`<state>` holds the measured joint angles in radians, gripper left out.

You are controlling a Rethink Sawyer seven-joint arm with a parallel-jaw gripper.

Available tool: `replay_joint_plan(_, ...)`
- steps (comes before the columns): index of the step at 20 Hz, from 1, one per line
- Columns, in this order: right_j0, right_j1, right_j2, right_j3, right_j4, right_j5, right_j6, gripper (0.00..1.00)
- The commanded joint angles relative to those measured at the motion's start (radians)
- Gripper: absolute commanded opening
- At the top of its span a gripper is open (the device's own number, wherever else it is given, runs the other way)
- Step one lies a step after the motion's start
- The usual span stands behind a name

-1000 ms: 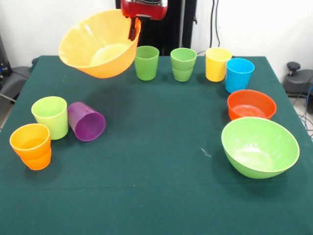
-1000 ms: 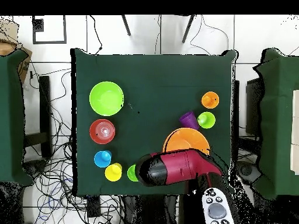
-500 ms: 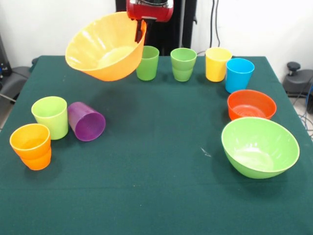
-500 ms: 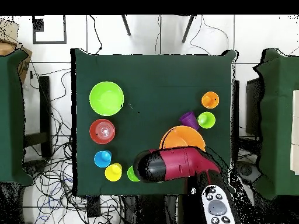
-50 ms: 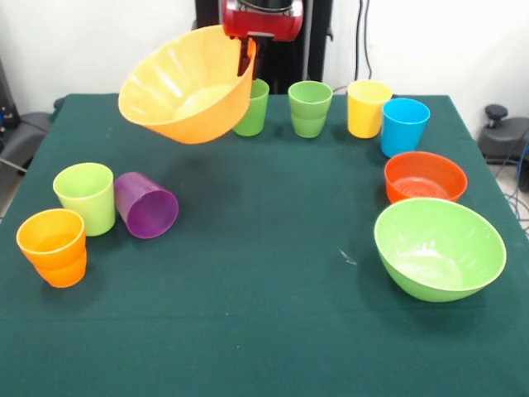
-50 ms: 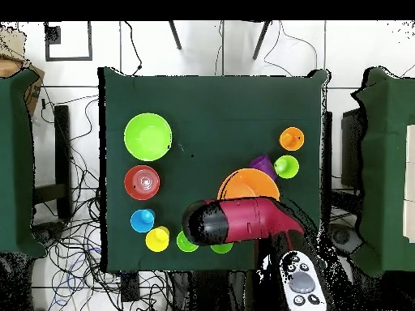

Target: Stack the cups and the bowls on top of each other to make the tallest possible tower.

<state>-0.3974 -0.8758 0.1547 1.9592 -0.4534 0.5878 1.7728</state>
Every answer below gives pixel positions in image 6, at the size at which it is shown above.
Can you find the black power box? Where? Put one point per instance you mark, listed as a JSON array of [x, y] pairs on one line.
[[130, 286]]

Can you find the orange cup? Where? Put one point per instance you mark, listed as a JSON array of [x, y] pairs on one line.
[[290, 141]]

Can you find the dark tripod leg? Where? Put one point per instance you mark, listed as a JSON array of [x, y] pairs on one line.
[[261, 40], [175, 35]]

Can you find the cardboard box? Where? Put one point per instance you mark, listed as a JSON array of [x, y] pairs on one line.
[[34, 94]]

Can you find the dark green tablecloth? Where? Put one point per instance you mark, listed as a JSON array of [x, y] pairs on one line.
[[220, 129]]

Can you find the lime green cup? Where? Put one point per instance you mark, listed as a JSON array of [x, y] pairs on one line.
[[290, 168]]

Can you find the large orange bowl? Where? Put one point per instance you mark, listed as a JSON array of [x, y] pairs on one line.
[[249, 184]]

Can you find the black floor stand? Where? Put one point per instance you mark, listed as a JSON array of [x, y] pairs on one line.
[[328, 145], [62, 145]]

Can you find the green cloth side table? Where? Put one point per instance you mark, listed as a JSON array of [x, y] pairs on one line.
[[16, 162], [385, 194]]

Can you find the grey black device base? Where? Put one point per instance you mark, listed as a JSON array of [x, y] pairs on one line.
[[343, 238], [48, 231]]

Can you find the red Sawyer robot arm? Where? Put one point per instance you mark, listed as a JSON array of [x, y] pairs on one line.
[[253, 220]]

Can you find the yellow cup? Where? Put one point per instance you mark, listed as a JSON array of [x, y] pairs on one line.
[[157, 240]]

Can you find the large green bowl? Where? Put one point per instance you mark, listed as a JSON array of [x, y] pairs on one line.
[[148, 136]]

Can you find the blue cup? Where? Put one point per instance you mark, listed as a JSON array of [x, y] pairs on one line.
[[141, 222]]

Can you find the purple cup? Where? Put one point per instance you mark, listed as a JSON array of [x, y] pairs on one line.
[[262, 163]]

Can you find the red bowl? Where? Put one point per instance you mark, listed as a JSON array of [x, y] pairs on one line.
[[142, 182]]

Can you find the black square frame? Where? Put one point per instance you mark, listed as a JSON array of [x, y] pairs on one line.
[[68, 58]]

